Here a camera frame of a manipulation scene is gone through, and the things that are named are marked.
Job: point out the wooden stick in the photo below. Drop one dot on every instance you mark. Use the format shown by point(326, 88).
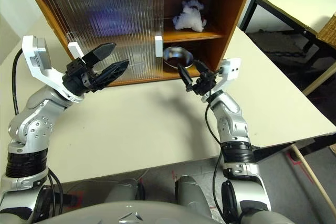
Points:
point(309, 171)

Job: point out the white red green plush toy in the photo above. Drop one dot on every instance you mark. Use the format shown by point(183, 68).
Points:
point(189, 16)

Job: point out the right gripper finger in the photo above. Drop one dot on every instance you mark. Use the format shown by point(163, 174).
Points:
point(186, 78)
point(201, 68)

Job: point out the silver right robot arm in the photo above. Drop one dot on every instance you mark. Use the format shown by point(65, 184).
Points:
point(231, 119)

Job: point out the dark grey rounded shape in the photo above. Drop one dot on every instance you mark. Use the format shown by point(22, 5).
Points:
point(123, 190)
point(191, 190)

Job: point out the ribbed clear sliding door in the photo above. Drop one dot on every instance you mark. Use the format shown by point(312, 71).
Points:
point(78, 16)

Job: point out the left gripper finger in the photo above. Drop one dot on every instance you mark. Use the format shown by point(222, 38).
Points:
point(101, 52)
point(113, 73)

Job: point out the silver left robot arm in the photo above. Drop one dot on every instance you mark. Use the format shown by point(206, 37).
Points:
point(34, 124)

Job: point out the woven wicker basket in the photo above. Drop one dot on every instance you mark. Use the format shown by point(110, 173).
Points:
point(328, 30)

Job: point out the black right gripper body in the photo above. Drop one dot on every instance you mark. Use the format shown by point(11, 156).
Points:
point(204, 83)

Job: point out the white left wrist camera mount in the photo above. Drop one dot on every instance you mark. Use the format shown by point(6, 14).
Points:
point(39, 72)

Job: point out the purple tissue pack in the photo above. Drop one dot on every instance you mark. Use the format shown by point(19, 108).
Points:
point(105, 20)

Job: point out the silver robot torso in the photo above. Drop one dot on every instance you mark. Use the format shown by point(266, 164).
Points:
point(131, 212)

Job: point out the beige side table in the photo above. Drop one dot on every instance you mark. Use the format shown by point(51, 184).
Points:
point(283, 3)

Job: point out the shiny metal bowl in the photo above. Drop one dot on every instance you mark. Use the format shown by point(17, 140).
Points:
point(181, 54)

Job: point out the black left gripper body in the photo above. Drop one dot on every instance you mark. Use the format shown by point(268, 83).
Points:
point(77, 81)

